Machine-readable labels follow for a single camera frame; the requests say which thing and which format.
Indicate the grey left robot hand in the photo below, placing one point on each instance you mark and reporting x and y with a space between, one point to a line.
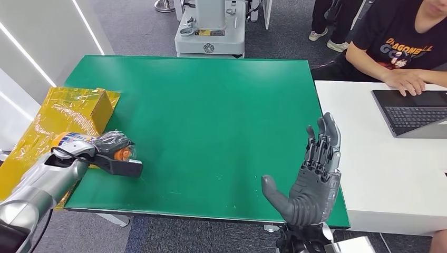
111 143

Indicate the person's right hand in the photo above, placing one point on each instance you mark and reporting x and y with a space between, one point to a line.
405 81

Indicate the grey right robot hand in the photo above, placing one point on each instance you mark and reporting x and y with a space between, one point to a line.
311 195

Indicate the orange bottle with clear cap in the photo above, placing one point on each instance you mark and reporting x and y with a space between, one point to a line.
75 138

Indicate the person's right forearm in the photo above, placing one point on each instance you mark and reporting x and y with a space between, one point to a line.
365 65

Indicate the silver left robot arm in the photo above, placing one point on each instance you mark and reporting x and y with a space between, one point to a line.
42 181

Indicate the person's left forearm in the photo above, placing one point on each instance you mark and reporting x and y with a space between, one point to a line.
434 77

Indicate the dark grey laptop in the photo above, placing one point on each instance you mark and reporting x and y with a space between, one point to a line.
408 117

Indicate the seated person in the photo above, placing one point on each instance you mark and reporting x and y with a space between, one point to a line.
394 35

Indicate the yellow taped cardboard box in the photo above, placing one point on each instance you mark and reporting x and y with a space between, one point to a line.
70 111

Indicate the white table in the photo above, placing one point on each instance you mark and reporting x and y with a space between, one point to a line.
366 174

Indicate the standing person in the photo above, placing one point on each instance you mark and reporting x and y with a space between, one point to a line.
338 21

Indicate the green table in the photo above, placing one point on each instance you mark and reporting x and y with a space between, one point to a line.
209 122

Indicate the grey white robot stand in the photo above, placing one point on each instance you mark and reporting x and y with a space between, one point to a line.
211 38

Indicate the round metal stand base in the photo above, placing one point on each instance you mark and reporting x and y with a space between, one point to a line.
164 6

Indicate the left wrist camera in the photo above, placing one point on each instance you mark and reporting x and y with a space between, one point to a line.
125 169

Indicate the white frame leg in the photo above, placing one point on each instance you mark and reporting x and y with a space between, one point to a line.
267 14

